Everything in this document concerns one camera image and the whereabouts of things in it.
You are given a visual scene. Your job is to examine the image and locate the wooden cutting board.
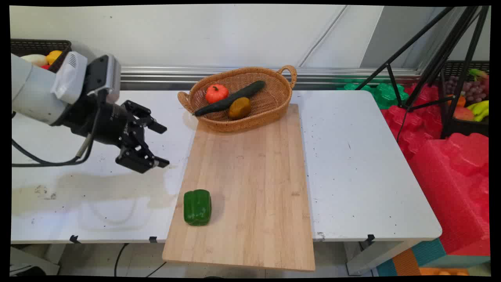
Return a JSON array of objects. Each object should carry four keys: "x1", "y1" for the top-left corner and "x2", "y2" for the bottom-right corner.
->
[{"x1": 162, "y1": 103, "x2": 316, "y2": 272}]

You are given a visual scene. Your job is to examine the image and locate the oval wicker basket with handles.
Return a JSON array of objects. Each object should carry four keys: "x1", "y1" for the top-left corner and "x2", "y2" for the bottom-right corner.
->
[{"x1": 177, "y1": 65, "x2": 297, "y2": 133}]

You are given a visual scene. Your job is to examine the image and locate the brown toy potato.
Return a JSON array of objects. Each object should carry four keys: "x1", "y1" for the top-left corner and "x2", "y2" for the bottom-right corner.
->
[{"x1": 228, "y1": 97, "x2": 252, "y2": 120}]

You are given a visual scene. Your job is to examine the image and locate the orange-red toy tomato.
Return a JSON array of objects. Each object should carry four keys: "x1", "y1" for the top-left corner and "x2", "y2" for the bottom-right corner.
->
[{"x1": 205, "y1": 83, "x2": 229, "y2": 104}]

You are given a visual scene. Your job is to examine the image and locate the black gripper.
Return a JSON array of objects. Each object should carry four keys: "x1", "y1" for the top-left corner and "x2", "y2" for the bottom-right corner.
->
[{"x1": 63, "y1": 100, "x2": 170, "y2": 174}]

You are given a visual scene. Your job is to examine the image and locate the orange toy peach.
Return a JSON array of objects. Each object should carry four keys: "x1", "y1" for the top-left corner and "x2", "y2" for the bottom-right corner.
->
[{"x1": 454, "y1": 106, "x2": 475, "y2": 121}]

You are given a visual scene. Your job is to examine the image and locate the white toy eggplant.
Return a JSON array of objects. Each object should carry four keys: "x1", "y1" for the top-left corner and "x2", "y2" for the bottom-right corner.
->
[{"x1": 20, "y1": 54, "x2": 48, "y2": 67}]

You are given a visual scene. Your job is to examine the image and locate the dark woven basket with fruit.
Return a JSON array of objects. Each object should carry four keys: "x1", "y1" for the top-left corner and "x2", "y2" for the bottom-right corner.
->
[{"x1": 440, "y1": 60, "x2": 490, "y2": 139}]

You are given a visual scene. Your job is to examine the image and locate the silver metal wall rail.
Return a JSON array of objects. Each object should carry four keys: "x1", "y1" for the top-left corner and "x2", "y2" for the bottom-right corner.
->
[{"x1": 119, "y1": 65, "x2": 426, "y2": 91}]

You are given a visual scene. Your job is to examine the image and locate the green toy bell pepper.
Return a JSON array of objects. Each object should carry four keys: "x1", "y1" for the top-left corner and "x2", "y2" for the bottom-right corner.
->
[{"x1": 183, "y1": 189, "x2": 212, "y2": 226}]

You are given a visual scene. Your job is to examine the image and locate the white table leg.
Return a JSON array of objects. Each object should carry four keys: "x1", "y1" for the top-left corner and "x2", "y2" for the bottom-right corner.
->
[{"x1": 346, "y1": 239, "x2": 420, "y2": 276}]

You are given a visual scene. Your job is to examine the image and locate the black tripod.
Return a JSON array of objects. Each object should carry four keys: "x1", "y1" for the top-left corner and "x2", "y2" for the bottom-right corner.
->
[{"x1": 354, "y1": 5, "x2": 490, "y2": 140}]

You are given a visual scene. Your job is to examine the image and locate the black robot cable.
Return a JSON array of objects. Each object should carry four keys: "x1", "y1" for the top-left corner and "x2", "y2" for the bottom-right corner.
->
[{"x1": 11, "y1": 90, "x2": 108, "y2": 168}]

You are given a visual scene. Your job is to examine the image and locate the dark woven basket with vegetables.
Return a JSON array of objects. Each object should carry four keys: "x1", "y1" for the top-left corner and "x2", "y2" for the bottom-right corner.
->
[{"x1": 11, "y1": 39, "x2": 72, "y2": 73}]

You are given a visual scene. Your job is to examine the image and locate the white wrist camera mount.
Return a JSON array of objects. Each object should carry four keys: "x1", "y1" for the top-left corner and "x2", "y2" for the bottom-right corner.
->
[{"x1": 51, "y1": 51, "x2": 88, "y2": 105}]

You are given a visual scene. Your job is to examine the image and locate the purple toy grapes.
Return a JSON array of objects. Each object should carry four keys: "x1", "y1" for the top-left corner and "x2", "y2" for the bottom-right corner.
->
[{"x1": 445, "y1": 75, "x2": 487, "y2": 103}]

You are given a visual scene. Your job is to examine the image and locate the green foam mats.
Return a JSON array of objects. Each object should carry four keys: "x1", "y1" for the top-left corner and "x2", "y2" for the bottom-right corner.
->
[{"x1": 336, "y1": 80, "x2": 410, "y2": 110}]

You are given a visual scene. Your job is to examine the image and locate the yellow toy bananas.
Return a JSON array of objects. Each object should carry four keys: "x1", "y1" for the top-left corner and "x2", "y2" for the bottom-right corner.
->
[{"x1": 467, "y1": 100, "x2": 490, "y2": 122}]

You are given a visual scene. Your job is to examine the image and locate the red foam mats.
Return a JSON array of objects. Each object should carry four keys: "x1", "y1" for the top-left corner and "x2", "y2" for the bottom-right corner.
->
[{"x1": 380, "y1": 82, "x2": 491, "y2": 256}]

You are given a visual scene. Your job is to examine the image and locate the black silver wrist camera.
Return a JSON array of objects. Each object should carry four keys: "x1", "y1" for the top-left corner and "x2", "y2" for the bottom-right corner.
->
[{"x1": 85, "y1": 54, "x2": 121, "y2": 105}]

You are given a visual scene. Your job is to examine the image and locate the black floor cable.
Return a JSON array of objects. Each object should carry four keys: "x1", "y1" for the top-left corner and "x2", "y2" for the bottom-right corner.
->
[{"x1": 114, "y1": 243, "x2": 130, "y2": 277}]

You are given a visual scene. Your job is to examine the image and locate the dark green toy cucumber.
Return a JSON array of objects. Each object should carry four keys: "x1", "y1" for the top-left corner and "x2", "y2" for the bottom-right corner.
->
[{"x1": 193, "y1": 80, "x2": 266, "y2": 117}]

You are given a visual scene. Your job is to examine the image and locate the teal and orange floor mat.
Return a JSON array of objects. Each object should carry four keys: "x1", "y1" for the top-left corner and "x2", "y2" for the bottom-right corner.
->
[{"x1": 376, "y1": 238, "x2": 490, "y2": 277}]

